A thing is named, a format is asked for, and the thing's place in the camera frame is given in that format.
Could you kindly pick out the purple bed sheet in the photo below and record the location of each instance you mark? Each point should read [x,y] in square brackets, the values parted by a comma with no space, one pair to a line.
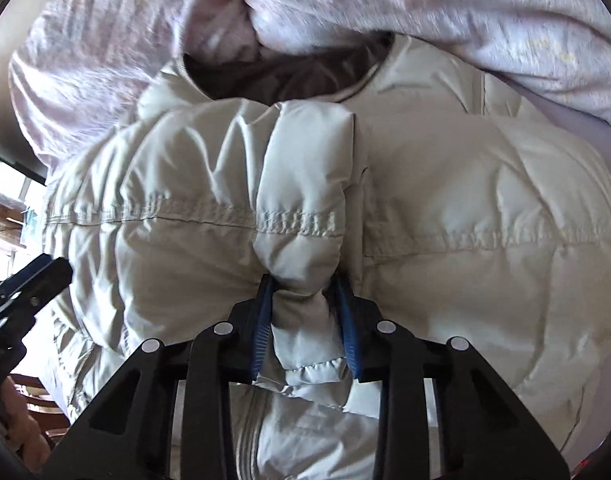
[580,120]

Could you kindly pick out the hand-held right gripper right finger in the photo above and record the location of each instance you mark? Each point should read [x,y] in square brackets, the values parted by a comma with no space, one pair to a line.
[349,332]

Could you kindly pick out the person's left hand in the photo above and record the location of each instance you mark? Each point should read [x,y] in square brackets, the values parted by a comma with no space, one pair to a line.
[25,422]

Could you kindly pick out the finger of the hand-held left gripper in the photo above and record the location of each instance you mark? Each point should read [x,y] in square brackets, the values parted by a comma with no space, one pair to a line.
[40,280]

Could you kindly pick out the white puffer jacket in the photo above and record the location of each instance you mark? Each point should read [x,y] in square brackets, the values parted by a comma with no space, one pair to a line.
[425,200]

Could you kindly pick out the wooden furniture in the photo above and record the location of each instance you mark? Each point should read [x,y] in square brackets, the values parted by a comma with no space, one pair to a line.
[5,220]

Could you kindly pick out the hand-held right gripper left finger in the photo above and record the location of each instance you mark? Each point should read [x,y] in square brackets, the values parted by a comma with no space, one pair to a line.
[262,332]

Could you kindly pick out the pink floral duvet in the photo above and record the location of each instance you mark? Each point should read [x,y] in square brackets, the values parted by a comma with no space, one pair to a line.
[435,15]

